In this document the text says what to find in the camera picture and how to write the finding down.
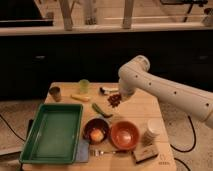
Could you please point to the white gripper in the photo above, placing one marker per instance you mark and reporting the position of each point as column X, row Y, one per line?
column 126, row 94

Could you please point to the dark red grape bunch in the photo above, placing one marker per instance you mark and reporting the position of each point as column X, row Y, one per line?
column 114, row 100

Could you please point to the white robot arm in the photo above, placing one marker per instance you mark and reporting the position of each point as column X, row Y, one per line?
column 196, row 102

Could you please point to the green plastic tray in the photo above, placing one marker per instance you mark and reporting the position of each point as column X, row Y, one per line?
column 54, row 135

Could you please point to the black white brush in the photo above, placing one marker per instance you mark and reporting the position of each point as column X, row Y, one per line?
column 107, row 90

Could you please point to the green chili pepper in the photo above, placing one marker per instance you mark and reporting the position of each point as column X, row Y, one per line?
column 100, row 111

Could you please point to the orange clay bowl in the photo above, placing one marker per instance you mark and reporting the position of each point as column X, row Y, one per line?
column 124, row 135

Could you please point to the dark brown bowl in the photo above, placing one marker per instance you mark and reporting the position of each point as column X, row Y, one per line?
column 92, row 124

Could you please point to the translucent green cup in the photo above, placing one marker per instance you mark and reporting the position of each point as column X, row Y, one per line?
column 83, row 86

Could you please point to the yellow banana piece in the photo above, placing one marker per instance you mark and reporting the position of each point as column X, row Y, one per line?
column 80, row 98

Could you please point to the white paper cup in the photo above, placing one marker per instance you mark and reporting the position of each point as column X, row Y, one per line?
column 153, row 129

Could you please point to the yellow round fruit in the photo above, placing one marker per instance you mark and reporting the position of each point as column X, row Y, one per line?
column 96, row 135

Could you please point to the metal fork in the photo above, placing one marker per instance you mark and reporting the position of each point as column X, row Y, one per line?
column 96, row 152

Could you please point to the brown cup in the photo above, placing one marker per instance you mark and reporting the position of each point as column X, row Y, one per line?
column 55, row 93

